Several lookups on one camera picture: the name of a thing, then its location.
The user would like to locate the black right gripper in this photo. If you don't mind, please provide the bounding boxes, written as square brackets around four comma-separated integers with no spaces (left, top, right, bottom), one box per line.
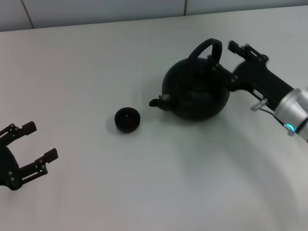
[206,40,295,113]

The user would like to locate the black round teapot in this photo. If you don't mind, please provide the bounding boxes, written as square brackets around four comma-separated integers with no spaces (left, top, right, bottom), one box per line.
[148,38,231,121]

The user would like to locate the dark brown teacup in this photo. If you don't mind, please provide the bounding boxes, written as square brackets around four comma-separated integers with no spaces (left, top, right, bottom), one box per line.
[114,107,141,133]

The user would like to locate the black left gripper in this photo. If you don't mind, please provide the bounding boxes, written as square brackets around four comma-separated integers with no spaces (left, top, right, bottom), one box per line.
[0,120,59,192]

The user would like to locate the grey right gripper cable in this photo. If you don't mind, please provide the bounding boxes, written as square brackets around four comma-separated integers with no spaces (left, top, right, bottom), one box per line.
[251,98,289,127]

